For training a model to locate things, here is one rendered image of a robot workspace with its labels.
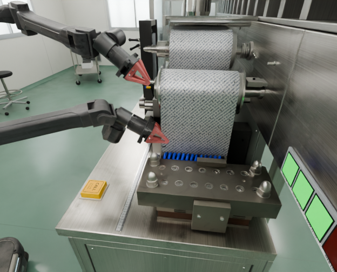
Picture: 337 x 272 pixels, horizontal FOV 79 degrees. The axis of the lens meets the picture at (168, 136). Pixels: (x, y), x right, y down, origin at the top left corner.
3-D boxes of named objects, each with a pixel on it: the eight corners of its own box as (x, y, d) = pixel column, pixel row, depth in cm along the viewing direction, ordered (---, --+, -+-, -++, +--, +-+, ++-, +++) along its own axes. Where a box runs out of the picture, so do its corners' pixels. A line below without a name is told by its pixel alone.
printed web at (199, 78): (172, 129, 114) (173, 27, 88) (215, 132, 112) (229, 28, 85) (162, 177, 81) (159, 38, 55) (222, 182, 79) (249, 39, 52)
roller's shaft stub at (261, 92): (237, 95, 69) (240, 82, 67) (258, 96, 68) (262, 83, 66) (240, 100, 65) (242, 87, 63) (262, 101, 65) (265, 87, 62)
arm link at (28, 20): (17, 32, 83) (5, 1, 76) (31, 30, 86) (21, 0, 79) (85, 63, 65) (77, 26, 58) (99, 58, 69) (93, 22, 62)
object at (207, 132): (161, 153, 76) (160, 107, 66) (226, 157, 73) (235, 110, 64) (161, 154, 75) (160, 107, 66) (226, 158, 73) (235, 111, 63)
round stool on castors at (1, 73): (13, 102, 385) (-1, 68, 352) (39, 103, 380) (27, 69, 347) (-12, 114, 339) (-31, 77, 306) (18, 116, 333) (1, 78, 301)
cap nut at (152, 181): (147, 178, 63) (146, 167, 61) (159, 179, 62) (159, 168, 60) (145, 187, 60) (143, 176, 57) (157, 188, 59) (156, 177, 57)
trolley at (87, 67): (78, 75, 543) (68, 33, 489) (101, 74, 557) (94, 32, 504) (75, 86, 469) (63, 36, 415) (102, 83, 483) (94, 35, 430)
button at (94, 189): (89, 183, 79) (88, 178, 78) (107, 185, 78) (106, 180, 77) (81, 197, 73) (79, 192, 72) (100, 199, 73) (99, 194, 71)
